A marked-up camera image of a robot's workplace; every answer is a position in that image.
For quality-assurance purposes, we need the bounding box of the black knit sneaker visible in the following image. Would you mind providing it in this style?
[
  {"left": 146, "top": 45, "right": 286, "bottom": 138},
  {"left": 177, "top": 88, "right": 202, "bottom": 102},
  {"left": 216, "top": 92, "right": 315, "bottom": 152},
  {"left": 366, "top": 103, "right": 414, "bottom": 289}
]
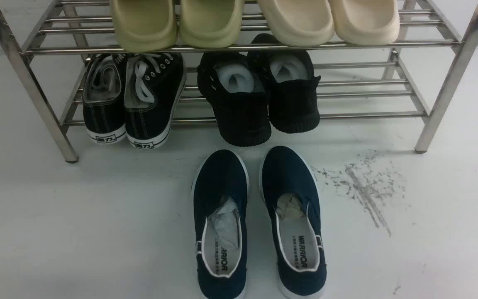
[
  {"left": 197, "top": 52, "right": 272, "bottom": 147},
  {"left": 247, "top": 49, "right": 321, "bottom": 134}
]

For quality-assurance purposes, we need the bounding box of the stainless steel shoe rack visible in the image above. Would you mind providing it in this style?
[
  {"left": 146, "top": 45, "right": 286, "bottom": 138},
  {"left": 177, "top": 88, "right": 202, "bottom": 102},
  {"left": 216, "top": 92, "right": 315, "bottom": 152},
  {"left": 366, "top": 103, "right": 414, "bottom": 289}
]
[{"left": 0, "top": 0, "right": 478, "bottom": 164}]

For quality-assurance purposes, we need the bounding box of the navy slip-on shoe left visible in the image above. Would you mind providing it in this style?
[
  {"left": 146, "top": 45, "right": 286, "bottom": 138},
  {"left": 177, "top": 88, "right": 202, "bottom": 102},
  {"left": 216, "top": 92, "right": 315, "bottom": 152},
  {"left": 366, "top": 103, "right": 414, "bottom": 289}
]
[{"left": 191, "top": 149, "right": 250, "bottom": 299}]

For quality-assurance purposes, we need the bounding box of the navy slip-on shoe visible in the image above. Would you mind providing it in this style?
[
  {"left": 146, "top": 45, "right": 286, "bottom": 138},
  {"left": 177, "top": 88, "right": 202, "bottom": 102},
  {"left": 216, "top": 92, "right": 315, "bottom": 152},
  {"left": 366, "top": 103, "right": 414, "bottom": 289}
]
[
  {"left": 191, "top": 149, "right": 250, "bottom": 299},
  {"left": 259, "top": 146, "right": 327, "bottom": 299}
]

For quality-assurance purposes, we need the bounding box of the navy slip-on shoe right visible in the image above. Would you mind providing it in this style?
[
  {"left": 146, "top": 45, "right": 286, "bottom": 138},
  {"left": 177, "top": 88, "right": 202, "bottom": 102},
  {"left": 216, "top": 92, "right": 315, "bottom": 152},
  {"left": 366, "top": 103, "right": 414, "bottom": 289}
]
[{"left": 259, "top": 146, "right": 327, "bottom": 299}]

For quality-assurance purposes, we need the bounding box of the black canvas sneaker right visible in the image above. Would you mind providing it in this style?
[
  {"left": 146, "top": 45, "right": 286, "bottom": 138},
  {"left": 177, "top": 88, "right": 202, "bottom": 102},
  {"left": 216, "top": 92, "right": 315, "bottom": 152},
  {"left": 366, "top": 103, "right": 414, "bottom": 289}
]
[{"left": 124, "top": 53, "right": 186, "bottom": 150}]

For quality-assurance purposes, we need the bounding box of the black canvas sneaker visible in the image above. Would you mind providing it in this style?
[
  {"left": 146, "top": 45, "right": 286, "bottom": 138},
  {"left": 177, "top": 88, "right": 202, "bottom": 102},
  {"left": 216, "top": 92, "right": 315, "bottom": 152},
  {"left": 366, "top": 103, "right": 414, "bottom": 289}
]
[
  {"left": 124, "top": 53, "right": 186, "bottom": 150},
  {"left": 82, "top": 54, "right": 127, "bottom": 145}
]

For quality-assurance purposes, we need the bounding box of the green foam slipper right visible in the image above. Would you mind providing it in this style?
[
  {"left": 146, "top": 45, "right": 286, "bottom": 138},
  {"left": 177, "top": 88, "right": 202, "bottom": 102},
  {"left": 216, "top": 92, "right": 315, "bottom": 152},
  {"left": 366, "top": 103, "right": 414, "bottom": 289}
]
[{"left": 179, "top": 0, "right": 245, "bottom": 49}]

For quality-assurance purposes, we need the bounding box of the green foam slipper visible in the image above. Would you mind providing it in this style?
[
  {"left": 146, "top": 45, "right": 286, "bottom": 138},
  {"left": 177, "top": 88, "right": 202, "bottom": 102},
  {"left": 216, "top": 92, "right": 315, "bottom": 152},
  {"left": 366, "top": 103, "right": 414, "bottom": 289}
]
[
  {"left": 109, "top": 0, "right": 178, "bottom": 53},
  {"left": 179, "top": 0, "right": 245, "bottom": 49}
]

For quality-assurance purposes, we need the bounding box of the cream foam slipper left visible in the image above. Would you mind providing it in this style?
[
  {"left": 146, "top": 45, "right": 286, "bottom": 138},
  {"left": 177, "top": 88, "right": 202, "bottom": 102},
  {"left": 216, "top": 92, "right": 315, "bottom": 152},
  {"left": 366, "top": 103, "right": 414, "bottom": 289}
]
[{"left": 258, "top": 0, "right": 334, "bottom": 46}]

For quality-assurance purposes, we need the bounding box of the cream foam slipper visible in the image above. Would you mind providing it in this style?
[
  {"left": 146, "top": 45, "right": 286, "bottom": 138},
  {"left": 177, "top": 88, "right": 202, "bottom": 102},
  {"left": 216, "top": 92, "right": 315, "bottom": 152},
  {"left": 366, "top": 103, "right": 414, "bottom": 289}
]
[
  {"left": 258, "top": 0, "right": 334, "bottom": 46},
  {"left": 329, "top": 0, "right": 400, "bottom": 46}
]

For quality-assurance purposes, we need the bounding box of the black canvas sneaker left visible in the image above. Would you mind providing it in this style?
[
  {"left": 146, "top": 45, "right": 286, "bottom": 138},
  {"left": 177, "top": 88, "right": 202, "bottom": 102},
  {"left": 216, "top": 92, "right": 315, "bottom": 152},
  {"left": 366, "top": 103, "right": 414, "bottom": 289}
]
[{"left": 82, "top": 54, "right": 127, "bottom": 145}]

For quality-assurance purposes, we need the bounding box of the green foam slipper left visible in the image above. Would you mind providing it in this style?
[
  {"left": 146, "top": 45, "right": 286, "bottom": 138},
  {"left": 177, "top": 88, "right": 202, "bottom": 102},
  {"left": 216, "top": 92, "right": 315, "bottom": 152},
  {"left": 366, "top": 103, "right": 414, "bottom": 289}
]
[{"left": 109, "top": 0, "right": 178, "bottom": 53}]

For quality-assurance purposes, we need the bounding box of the cream foam slipper right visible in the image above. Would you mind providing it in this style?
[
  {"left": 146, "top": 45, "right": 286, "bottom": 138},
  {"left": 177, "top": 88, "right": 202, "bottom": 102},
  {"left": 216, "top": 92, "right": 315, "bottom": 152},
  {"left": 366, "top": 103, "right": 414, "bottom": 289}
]
[{"left": 329, "top": 0, "right": 400, "bottom": 46}]

